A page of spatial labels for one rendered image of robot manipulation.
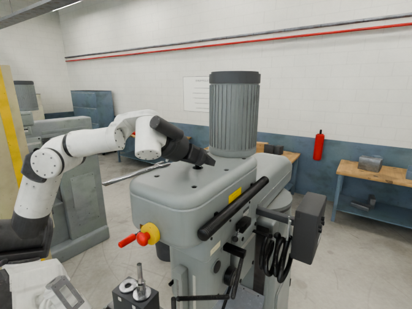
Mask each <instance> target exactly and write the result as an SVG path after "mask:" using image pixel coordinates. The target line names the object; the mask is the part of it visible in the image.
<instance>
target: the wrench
mask: <svg viewBox="0 0 412 309"><path fill-rule="evenodd" d="M169 165H170V163H169V162H168V163H164V161H161V162H157V163H156V164H154V165H153V166H150V167H147V168H144V169H141V170H138V171H135V172H133V173H130V174H127V175H123V176H121V177H118V178H114V179H112V180H109V181H105V182H103V183H102V185H104V186H108V185H111V184H114V183H117V182H119V181H122V180H125V179H128V178H131V177H134V176H136V175H139V174H142V173H145V172H148V171H150V170H153V169H157V168H158V167H166V166H169Z"/></svg>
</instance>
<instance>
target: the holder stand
mask: <svg viewBox="0 0 412 309"><path fill-rule="evenodd" d="M136 283H137V280H136V279H134V278H132V277H130V276H128V277H127V278H126V279H125V280H123V281H122V282H121V283H120V284H119V285H118V286H117V287H116V288H115V289H114V290H112V297H113V306H114V309H160V306H159V291H157V290H155V289H153V288H151V287H149V286H147V285H146V287H147V293H146V294H145V295H144V296H143V297H139V296H138V295H137V286H136Z"/></svg>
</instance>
